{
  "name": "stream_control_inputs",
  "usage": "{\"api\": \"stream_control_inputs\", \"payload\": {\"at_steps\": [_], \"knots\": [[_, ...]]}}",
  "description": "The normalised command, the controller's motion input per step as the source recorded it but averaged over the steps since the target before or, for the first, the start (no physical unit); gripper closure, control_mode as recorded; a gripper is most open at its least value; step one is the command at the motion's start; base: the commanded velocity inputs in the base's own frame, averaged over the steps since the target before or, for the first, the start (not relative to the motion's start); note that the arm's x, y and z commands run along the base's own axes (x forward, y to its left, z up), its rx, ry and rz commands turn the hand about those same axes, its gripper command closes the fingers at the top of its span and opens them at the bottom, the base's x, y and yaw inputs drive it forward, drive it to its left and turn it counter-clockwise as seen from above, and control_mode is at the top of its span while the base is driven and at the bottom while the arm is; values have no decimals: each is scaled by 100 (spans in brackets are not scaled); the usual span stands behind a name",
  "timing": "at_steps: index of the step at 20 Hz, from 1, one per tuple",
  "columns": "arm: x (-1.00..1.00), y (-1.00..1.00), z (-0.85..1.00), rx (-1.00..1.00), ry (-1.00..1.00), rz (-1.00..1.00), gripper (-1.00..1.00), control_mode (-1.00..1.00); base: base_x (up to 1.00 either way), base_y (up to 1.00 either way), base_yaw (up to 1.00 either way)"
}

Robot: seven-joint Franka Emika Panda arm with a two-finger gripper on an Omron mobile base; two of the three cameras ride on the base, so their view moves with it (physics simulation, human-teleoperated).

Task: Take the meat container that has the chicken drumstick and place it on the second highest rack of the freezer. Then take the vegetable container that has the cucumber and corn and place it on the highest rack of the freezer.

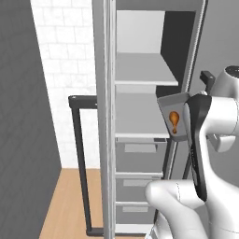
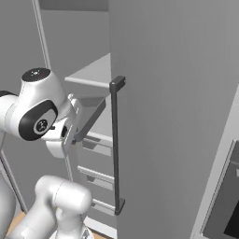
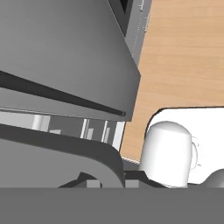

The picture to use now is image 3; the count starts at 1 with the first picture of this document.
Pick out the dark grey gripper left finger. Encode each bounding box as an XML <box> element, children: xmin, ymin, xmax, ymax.
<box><xmin>58</xmin><ymin>171</ymin><xmax>102</xmax><ymax>189</ymax></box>

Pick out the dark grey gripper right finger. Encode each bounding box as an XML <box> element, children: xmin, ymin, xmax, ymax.
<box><xmin>123</xmin><ymin>170</ymin><xmax>165</xmax><ymax>189</ymax></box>

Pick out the white rounded cylinder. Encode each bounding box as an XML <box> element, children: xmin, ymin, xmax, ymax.
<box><xmin>137</xmin><ymin>120</ymin><xmax>200</xmax><ymax>189</ymax></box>

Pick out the white flat platform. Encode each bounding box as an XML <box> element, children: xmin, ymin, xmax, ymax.
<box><xmin>144</xmin><ymin>106</ymin><xmax>224</xmax><ymax>189</ymax></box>

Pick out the grey cupboard run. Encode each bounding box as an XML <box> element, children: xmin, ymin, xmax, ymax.
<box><xmin>107</xmin><ymin>0</ymin><xmax>153</xmax><ymax>60</ymax></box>

